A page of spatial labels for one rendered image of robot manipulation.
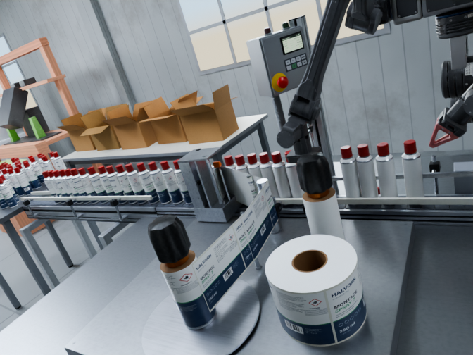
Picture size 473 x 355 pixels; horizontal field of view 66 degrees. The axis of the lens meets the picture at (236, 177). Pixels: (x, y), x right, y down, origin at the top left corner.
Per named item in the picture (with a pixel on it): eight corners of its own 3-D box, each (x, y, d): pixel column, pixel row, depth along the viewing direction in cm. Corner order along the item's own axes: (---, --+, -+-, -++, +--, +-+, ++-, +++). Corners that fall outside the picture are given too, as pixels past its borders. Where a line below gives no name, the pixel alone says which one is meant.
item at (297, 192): (291, 206, 135) (279, 155, 128) (296, 198, 139) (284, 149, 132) (305, 206, 132) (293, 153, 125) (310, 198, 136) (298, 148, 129)
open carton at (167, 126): (145, 150, 321) (129, 110, 308) (182, 129, 360) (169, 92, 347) (182, 147, 295) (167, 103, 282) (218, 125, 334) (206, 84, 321)
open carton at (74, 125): (67, 156, 398) (51, 123, 385) (98, 140, 431) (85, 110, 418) (88, 153, 376) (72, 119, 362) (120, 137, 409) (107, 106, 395)
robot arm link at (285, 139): (322, 105, 110) (296, 95, 113) (307, 118, 102) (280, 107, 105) (311, 139, 117) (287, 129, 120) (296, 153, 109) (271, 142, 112)
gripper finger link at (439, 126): (419, 143, 105) (442, 117, 99) (421, 134, 110) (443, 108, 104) (440, 156, 103) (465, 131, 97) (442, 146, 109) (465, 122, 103)
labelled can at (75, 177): (92, 198, 207) (77, 166, 200) (93, 201, 203) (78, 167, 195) (83, 203, 205) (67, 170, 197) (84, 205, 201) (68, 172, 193)
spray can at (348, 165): (345, 206, 125) (335, 151, 117) (349, 198, 129) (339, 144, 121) (361, 206, 122) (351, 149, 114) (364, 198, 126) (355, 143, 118)
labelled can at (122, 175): (129, 202, 186) (113, 165, 178) (139, 198, 186) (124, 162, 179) (129, 206, 181) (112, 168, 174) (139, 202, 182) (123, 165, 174)
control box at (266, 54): (259, 96, 129) (245, 41, 122) (298, 82, 135) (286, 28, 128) (274, 97, 120) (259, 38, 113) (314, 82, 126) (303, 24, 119)
